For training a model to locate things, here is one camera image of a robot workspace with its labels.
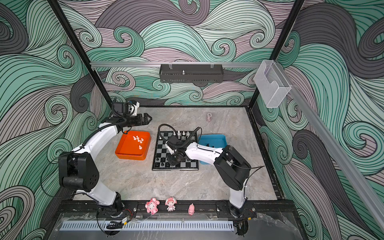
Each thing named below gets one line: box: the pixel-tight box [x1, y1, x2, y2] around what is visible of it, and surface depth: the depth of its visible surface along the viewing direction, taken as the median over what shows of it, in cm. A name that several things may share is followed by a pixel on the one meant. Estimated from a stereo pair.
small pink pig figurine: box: [188, 203, 195, 216], surface depth 74 cm
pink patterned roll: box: [207, 113, 213, 123], surface depth 109 cm
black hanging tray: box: [159, 64, 224, 83], surface depth 97 cm
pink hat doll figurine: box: [165, 196, 177, 212], surface depth 74 cm
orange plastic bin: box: [115, 130, 151, 161], surface depth 98 cm
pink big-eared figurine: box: [145, 197, 160, 215], surface depth 73 cm
